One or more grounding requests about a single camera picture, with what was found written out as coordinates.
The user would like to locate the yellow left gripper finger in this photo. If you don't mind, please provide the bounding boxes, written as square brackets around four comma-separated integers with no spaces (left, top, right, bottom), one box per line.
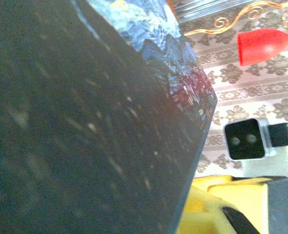
[177,175,235,234]

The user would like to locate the gold wire stand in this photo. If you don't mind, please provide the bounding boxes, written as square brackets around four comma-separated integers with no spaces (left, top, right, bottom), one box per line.
[184,0,288,37]

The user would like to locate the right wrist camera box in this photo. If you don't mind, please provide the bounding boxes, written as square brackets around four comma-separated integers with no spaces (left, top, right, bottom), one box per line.
[224,118,278,161]

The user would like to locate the red wine glass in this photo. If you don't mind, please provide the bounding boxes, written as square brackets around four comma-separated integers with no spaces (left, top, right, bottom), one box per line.
[237,28,288,67]

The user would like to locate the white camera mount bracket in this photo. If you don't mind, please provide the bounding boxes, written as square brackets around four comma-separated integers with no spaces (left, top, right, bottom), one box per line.
[241,146,288,180]

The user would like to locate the starry night tin box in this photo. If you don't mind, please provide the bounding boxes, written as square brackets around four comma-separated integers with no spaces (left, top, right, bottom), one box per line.
[0,0,218,234]

